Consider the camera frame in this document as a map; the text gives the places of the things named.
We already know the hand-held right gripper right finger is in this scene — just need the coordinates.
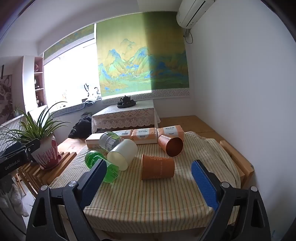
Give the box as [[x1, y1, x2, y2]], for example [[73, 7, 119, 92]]
[[191, 159, 271, 241]]

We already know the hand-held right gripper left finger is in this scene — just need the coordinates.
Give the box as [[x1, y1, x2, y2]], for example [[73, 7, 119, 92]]
[[25, 159, 108, 241]]

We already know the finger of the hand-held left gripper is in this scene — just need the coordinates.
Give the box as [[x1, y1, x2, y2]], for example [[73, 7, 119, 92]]
[[21, 138, 41, 161]]

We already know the orange paper cup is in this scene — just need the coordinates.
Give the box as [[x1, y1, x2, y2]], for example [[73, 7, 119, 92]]
[[141, 154, 175, 181], [157, 134, 184, 158]]

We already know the white plastic cup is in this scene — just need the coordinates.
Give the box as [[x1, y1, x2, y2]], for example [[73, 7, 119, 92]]
[[107, 139, 138, 171]]

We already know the potted green plant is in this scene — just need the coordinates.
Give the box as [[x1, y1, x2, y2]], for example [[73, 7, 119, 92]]
[[0, 101, 71, 170]]

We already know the green plastic bottle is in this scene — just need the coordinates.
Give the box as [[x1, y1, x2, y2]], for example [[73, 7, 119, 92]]
[[84, 150, 120, 184]]

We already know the white radiator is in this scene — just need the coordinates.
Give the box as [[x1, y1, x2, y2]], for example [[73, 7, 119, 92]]
[[0, 115, 31, 149]]

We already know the wooden slatted rack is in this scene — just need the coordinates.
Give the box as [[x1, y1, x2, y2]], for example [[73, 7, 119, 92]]
[[17, 151, 77, 198]]

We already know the red plant saucer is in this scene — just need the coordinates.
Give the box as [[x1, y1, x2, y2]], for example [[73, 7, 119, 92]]
[[32, 152, 63, 171]]

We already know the white plastic bag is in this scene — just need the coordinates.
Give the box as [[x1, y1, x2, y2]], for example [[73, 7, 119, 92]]
[[0, 180, 28, 218]]

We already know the black clothing pile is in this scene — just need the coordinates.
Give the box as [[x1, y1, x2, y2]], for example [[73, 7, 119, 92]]
[[68, 116, 93, 140]]

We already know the grey windowsill cushion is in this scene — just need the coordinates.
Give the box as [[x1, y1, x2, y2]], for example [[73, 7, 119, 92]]
[[49, 101, 102, 117]]

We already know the striped tablecloth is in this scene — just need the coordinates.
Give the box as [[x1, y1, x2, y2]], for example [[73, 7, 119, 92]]
[[49, 131, 242, 227]]

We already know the orange tissue pack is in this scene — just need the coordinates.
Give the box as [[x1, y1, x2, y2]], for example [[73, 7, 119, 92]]
[[131, 128, 159, 145], [157, 125, 185, 142]]

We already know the lace covered low table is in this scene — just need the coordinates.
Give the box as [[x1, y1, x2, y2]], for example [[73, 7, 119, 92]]
[[92, 100, 162, 136]]

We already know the folded patterned cloth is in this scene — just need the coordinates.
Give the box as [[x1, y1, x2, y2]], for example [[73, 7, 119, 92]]
[[84, 95, 102, 107]]

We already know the narrow landscape roller blind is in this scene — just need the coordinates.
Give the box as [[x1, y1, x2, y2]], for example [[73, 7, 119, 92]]
[[43, 23, 95, 60]]

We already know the landscape painting roller blind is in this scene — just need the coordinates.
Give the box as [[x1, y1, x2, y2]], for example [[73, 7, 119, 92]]
[[96, 11, 191, 100]]

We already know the white air conditioner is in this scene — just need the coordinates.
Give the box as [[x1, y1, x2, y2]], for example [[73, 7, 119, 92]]
[[176, 0, 215, 29]]

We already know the floral wall picture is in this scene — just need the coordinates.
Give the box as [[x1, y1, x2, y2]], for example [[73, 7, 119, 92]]
[[0, 74, 14, 126]]

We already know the pink white wall shelf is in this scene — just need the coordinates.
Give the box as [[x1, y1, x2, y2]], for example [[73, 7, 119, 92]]
[[23, 55, 47, 110]]

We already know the air conditioner cable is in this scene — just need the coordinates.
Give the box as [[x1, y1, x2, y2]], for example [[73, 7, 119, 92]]
[[184, 27, 194, 44]]

